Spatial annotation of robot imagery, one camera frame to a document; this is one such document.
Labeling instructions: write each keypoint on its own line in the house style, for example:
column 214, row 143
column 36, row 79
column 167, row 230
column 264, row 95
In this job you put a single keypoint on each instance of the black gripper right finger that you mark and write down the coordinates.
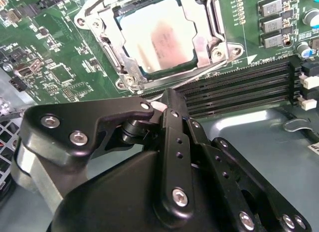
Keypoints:
column 221, row 167

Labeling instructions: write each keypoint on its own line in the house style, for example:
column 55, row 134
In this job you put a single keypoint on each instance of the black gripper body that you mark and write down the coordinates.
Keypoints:
column 112, row 204

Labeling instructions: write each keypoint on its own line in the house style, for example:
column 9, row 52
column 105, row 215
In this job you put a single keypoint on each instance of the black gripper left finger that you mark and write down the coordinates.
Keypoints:
column 62, row 122

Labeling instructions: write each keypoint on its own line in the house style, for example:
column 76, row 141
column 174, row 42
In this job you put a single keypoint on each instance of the metal socket cover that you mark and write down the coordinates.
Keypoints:
column 197, row 17

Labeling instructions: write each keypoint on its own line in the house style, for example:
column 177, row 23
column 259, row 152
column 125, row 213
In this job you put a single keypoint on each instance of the silver CPU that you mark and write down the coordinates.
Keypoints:
column 154, row 37

